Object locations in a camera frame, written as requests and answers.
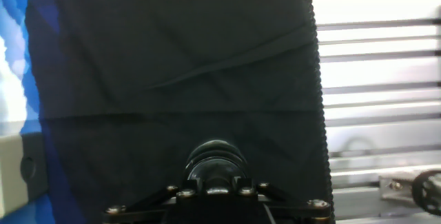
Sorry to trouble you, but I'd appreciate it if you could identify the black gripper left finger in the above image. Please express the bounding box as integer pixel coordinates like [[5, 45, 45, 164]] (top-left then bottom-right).
[[102, 179, 200, 224]]

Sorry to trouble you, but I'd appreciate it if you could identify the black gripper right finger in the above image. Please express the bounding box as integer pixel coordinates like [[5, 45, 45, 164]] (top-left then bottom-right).
[[236, 179, 336, 224]]

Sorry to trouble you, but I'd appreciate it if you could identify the clear glass jar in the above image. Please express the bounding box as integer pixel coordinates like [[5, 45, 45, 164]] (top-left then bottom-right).
[[192, 139, 240, 152]]

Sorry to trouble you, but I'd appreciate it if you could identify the grey box with red button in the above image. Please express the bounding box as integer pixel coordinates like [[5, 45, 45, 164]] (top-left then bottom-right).
[[0, 132, 50, 218]]

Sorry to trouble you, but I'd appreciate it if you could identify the black cloth with blue print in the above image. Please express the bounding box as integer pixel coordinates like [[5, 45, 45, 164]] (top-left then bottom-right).
[[0, 0, 336, 224]]

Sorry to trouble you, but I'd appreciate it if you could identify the aluminium camera bracket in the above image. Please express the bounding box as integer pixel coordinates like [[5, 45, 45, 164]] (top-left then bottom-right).
[[378, 168, 441, 206]]

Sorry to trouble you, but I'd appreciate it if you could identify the black looped camera cable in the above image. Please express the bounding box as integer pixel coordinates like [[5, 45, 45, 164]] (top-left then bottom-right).
[[411, 169, 441, 217]]

